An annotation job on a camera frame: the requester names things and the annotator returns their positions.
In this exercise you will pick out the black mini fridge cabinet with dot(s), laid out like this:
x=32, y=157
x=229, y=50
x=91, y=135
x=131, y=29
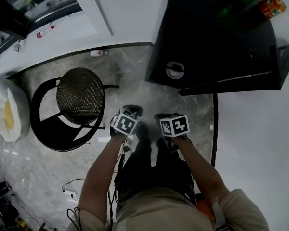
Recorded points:
x=207, y=56

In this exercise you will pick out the small clear bottle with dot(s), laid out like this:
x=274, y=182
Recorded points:
x=18, y=47

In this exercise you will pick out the person's black shoe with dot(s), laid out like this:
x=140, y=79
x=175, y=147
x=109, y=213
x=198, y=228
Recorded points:
x=143, y=131
x=160, y=143

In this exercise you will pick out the white power strip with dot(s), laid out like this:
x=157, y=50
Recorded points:
x=71, y=194

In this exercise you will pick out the person's right forearm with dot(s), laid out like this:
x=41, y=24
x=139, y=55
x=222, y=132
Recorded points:
x=202, y=172

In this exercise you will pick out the white yellow egg cushion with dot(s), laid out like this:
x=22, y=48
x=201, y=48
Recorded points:
x=4, y=109

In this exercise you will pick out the orange box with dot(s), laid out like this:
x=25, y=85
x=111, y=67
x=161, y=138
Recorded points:
x=203, y=206

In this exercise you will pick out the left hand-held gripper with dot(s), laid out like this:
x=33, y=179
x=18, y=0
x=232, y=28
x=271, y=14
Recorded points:
x=125, y=124

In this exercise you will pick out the person's beige shirt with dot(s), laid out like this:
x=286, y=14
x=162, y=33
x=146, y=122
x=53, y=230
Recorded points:
x=159, y=210

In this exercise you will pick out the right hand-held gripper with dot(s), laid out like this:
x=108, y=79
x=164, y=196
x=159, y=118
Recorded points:
x=174, y=126

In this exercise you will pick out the wicker stool black frame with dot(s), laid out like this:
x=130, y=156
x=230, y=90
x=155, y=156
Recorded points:
x=80, y=93

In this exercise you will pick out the white jar red label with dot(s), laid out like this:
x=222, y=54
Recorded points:
x=96, y=53

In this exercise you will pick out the black framed window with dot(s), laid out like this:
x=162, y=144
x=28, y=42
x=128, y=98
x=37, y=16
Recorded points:
x=4, y=13

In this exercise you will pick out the orange drink can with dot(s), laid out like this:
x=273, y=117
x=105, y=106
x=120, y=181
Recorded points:
x=272, y=6

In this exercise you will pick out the clear bottle red label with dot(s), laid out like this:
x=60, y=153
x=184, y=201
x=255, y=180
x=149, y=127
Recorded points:
x=44, y=32

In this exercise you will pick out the person's black trousers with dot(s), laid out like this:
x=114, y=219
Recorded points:
x=144, y=172

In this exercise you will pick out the cluttered electronics pile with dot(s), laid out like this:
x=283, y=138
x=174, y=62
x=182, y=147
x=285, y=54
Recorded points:
x=4, y=213

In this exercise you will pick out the white round plate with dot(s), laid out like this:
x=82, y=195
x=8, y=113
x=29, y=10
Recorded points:
x=174, y=74

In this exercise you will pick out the person's left forearm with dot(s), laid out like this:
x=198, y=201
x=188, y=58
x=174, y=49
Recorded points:
x=98, y=177

